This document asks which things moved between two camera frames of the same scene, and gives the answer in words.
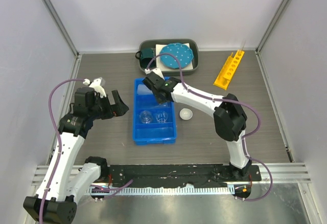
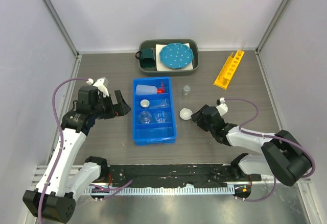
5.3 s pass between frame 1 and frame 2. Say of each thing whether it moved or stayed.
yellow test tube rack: stayed
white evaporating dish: stayed
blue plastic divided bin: stayed
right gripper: moved
